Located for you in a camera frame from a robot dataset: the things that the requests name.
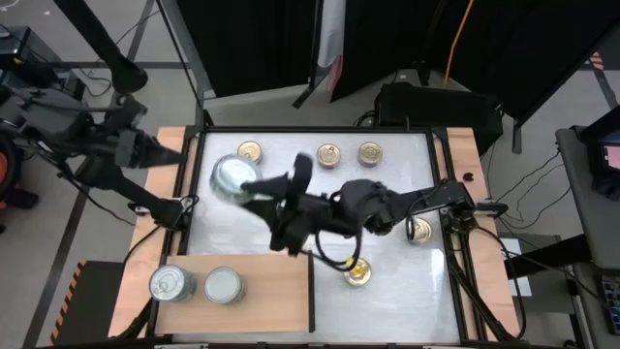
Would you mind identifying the wooden table side board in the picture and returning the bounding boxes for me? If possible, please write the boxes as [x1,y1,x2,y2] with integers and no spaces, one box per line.
[445,126,522,340]
[107,126,200,339]

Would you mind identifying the black pole with round base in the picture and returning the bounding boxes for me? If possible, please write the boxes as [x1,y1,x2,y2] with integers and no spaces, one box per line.
[51,0,149,96]

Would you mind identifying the grey side table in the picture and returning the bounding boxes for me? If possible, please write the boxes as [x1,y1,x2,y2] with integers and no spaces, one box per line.
[554,124,620,272]

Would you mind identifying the black curtain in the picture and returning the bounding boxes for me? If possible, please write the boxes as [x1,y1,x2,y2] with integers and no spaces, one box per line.
[420,0,620,125]
[174,0,325,99]
[328,0,445,104]

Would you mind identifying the black electronics cart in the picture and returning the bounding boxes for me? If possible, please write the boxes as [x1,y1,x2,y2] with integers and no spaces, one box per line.
[0,26,87,98]

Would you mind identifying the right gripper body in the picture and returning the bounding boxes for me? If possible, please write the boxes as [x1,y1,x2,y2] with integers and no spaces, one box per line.
[303,189,351,243]

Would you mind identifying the black hazard-striped platform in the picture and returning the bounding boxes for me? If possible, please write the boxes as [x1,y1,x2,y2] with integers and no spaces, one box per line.
[47,260,127,348]

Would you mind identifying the dark keyboard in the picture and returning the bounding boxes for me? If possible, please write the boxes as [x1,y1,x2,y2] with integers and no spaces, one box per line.
[598,273,620,335]

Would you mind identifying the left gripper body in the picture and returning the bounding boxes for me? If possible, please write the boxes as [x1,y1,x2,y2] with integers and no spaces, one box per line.
[114,131,145,169]

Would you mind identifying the orange and black wheel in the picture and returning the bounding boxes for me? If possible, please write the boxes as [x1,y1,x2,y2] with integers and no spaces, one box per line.
[0,133,23,205]

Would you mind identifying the grey metal beam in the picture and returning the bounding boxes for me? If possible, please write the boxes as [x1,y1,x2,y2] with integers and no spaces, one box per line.
[155,0,217,128]

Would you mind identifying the black equipment box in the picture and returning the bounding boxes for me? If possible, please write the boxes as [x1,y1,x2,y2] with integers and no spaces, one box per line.
[375,81,505,156]

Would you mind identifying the light wooden shelf board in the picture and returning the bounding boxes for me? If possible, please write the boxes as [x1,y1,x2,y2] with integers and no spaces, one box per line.
[153,251,311,335]

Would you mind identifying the monitor with pink screen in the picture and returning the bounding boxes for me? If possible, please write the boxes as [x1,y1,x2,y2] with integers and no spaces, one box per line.
[578,104,620,200]

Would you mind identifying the black floor beam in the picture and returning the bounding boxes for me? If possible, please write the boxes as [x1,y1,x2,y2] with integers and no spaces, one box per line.
[503,234,593,281]

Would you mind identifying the yellow cable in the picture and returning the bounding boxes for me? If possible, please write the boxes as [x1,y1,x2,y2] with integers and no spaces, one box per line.
[443,0,475,88]

